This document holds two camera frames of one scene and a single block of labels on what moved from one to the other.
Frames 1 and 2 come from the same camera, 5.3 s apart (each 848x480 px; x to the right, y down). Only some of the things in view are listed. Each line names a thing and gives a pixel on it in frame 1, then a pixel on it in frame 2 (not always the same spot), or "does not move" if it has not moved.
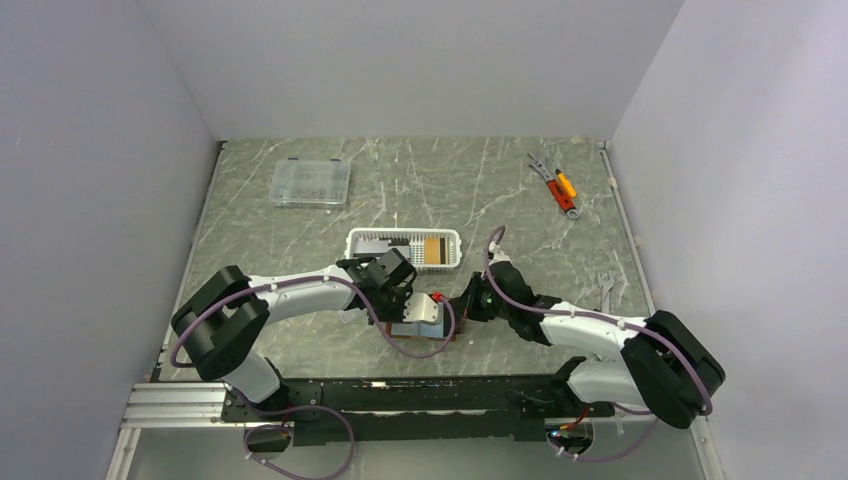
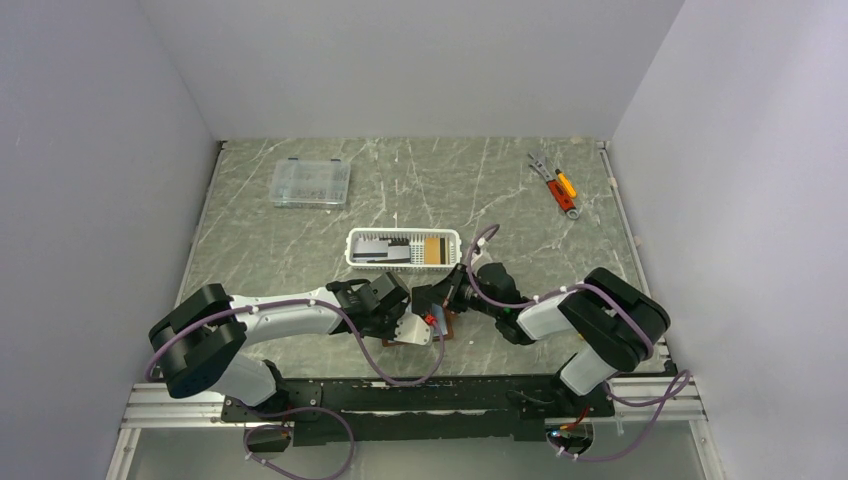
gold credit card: (432, 250) does not move
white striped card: (379, 247) does not move
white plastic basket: (428, 248) does not move
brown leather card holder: (389, 333) -> (441, 316)
